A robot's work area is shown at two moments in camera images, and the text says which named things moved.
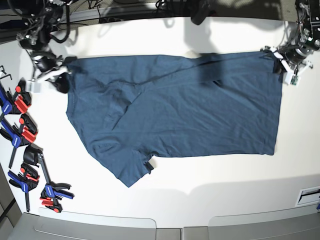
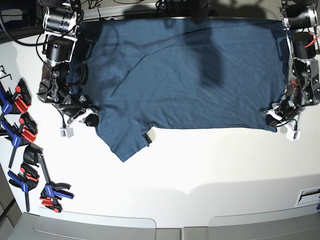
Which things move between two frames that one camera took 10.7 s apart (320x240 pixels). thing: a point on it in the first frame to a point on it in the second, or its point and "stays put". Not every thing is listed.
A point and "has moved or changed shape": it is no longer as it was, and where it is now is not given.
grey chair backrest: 301,223 stays put
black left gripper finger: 278,67 to 271,121
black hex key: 3,71 stays put
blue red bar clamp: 19,102 stays put
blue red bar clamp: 27,180 stays put
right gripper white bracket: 60,81 to 92,120
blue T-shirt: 132,109 has moved or changed shape
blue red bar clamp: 32,154 stays put
